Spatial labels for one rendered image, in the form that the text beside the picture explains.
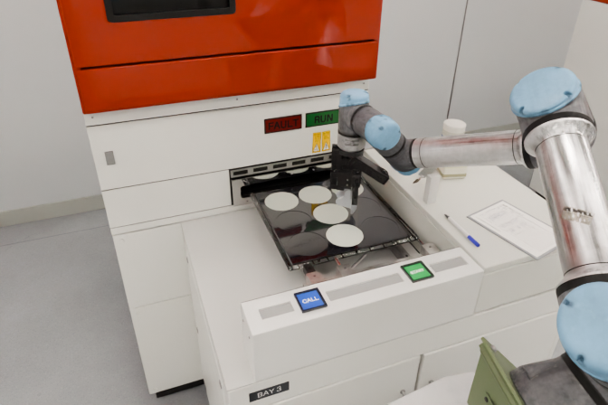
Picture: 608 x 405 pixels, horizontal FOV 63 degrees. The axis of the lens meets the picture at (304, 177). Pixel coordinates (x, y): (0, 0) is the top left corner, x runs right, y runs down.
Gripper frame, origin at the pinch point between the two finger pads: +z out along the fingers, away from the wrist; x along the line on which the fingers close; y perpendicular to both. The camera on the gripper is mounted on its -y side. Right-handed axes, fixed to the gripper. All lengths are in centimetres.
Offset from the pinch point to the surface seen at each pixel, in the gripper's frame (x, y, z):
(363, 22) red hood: -22, 1, -47
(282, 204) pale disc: -3.2, 21.0, 1.9
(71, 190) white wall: -115, 161, 76
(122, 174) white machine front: 4, 65, -10
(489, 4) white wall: -235, -89, -12
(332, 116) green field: -23.2, 7.9, -18.4
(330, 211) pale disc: -0.8, 6.7, 1.9
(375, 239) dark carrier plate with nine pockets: 10.7, -5.6, 1.9
